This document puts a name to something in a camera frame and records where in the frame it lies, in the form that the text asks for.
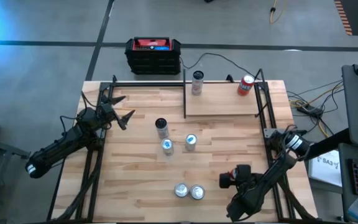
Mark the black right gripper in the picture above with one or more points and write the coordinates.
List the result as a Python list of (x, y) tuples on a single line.
[(247, 188)]

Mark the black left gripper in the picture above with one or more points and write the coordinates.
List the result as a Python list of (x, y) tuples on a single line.
[(107, 113)]

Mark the silver Diet Coke can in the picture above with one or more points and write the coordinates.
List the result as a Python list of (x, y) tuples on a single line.
[(197, 192), (181, 190)]

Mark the white Celsius can green palm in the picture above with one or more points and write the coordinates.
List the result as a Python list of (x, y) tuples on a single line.
[(163, 132)]

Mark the blue Celsius can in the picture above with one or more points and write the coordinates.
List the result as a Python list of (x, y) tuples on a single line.
[(167, 148), (190, 143)]

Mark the white Celsius Peach Vibe can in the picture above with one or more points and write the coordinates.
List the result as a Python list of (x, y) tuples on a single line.
[(197, 87)]

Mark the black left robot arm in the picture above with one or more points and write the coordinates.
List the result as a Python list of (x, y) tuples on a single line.
[(57, 146)]

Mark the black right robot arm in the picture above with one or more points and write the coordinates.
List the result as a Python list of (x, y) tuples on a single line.
[(278, 168)]

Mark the wooden shelf board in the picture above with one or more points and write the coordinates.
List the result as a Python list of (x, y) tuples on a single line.
[(219, 102)]

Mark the red black power station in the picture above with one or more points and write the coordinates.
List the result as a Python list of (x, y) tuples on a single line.
[(152, 59)]

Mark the white paper sheet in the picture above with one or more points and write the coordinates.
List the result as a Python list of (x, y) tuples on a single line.
[(325, 169)]

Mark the black desk beam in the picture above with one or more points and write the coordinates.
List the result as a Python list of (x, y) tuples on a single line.
[(328, 143)]

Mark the black power strip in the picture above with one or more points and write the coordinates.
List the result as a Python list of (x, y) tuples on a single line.
[(312, 110)]

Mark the dark grey desk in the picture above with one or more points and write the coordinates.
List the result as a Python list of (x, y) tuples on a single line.
[(345, 174)]

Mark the grey metal stand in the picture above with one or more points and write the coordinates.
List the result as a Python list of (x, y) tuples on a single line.
[(8, 148)]

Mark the black metal table frame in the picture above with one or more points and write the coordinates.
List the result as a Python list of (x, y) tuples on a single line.
[(141, 84)]

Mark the black shelf side rail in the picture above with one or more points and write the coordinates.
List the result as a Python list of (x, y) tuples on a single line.
[(261, 72), (184, 99)]

